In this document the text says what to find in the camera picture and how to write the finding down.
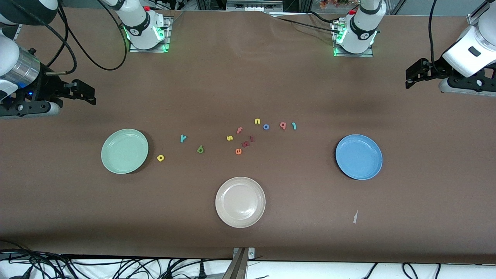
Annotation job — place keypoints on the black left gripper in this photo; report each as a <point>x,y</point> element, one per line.
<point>431,69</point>

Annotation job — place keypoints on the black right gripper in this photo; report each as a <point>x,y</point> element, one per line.
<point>48,88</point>

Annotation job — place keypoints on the green foam letter b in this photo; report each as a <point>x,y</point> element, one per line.
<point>199,147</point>

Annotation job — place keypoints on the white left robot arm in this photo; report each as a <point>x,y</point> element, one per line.
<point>362,31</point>

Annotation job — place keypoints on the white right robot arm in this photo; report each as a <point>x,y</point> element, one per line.
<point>143,27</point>

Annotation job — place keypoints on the light green plate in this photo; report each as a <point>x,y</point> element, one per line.
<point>124,151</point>

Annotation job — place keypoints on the blue plate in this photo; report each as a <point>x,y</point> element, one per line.
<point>358,157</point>

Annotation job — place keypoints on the pink artificial flowers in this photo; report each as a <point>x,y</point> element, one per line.
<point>333,3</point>

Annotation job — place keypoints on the small white paper scrap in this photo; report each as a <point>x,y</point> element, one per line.
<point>355,217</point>

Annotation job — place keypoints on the brown table cover sheet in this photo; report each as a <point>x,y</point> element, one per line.
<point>248,77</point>

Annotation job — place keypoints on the grey power strip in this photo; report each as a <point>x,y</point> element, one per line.
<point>254,6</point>

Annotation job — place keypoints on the beige plate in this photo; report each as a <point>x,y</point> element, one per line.
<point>240,201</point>

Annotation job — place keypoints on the black power plug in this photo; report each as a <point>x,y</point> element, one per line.
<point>202,271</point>

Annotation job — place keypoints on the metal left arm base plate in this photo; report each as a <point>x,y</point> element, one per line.
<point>368,55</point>

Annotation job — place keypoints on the aluminium frame profile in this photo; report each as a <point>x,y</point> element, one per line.
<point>472,18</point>

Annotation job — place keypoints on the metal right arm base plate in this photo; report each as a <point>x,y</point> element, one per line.
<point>168,35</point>

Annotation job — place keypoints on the brown camera mount bar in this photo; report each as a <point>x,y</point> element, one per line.
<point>236,267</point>

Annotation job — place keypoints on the grey metal bracket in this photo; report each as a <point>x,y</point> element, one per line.
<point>251,254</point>

